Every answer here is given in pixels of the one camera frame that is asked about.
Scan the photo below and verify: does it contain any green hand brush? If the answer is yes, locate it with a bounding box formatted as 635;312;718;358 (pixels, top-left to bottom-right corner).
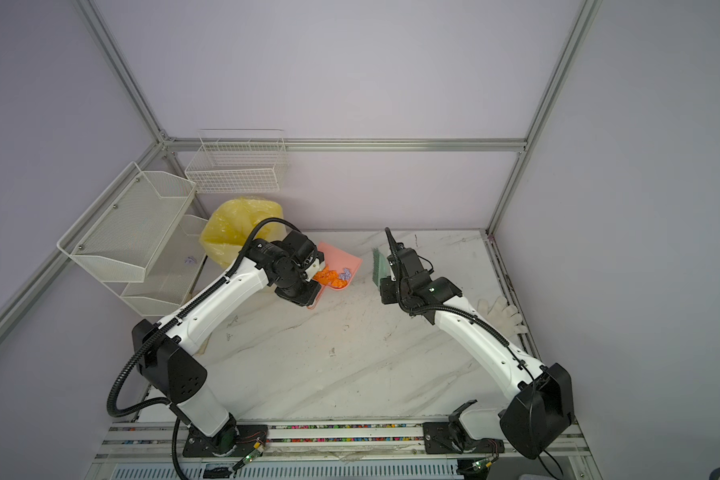
372;248;390;288

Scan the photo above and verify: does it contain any pink dustpan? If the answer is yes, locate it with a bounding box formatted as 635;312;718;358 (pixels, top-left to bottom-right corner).
309;242;362;309

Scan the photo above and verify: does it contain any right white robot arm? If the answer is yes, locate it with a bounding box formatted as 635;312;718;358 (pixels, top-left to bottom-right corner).
379;236;575;460

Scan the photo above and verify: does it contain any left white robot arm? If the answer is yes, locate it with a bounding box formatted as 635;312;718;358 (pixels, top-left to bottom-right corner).
132;230;325;456

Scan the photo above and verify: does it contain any orange paper scraps far left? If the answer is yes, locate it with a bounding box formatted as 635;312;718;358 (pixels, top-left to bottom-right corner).
313;269;345;289

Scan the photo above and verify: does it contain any beige trash bin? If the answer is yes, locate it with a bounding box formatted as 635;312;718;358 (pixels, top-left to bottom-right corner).
266;221;290;242

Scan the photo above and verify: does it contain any yellow plastic bin liner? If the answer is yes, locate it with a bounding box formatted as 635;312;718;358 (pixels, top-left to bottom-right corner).
199;197;283;269

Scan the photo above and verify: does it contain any white knit glove right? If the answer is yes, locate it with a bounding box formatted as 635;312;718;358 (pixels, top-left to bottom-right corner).
477;296;529;338

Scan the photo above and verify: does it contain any white mesh lower shelf basket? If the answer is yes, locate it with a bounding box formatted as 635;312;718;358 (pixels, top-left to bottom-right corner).
119;215;207;318

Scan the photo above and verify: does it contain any white mesh shelf basket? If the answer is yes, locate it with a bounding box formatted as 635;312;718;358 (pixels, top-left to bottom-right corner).
57;163;196;283
119;215;207;318

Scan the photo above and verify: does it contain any white mesh upper shelf basket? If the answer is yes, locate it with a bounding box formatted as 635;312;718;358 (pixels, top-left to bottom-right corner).
57;163;196;283

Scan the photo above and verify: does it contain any white wire wall basket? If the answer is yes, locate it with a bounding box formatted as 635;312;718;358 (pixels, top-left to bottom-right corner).
185;129;290;194

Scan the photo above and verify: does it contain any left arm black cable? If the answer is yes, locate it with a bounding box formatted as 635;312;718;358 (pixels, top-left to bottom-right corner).
106;217;304;480

